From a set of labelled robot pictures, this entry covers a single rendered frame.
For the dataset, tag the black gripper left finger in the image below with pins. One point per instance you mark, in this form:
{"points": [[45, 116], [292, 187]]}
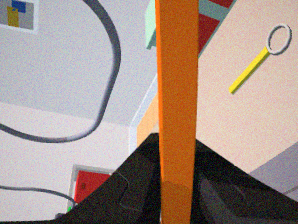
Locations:
{"points": [[130, 196]]}

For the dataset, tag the yellow handle with grey loop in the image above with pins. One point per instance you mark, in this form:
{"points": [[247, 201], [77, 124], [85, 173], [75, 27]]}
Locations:
{"points": [[260, 57]]}

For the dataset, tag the orange handle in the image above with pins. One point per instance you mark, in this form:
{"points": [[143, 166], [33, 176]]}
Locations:
{"points": [[177, 62]]}

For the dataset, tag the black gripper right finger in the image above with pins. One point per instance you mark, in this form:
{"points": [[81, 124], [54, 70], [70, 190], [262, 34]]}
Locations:
{"points": [[223, 194]]}

